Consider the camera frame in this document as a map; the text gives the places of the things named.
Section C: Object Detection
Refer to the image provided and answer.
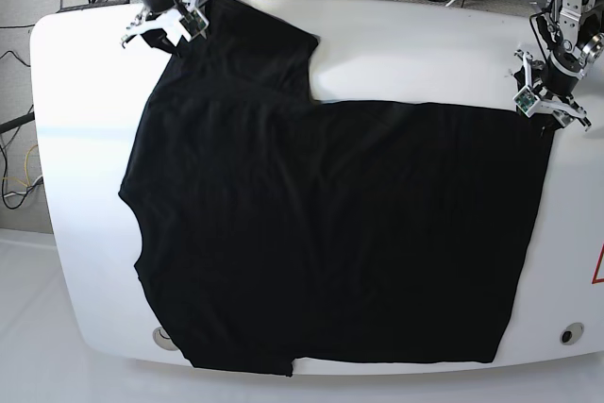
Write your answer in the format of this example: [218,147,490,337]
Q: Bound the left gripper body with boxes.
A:
[542,56,587,96]

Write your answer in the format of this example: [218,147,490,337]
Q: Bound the black T-shirt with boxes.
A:
[119,0,554,376]

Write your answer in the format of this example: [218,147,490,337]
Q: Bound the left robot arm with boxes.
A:
[513,0,603,130]

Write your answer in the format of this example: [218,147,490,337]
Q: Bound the red triangle warning sticker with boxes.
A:
[592,246,604,284]

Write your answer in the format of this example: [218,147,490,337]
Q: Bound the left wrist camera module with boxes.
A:
[513,86,541,118]

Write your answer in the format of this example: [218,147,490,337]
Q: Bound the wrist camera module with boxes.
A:
[513,86,541,118]
[179,8,209,42]

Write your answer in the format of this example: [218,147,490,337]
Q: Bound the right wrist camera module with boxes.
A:
[179,8,209,42]

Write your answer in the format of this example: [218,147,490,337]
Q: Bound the yellow cable on floor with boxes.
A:
[0,142,44,196]

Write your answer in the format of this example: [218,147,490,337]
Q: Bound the right table cable grommet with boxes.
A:
[560,322,585,345]

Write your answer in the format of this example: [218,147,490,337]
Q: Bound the table cable grommet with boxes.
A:
[152,327,178,351]
[560,322,585,345]

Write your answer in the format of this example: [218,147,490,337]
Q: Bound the left table cable grommet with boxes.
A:
[152,327,178,351]

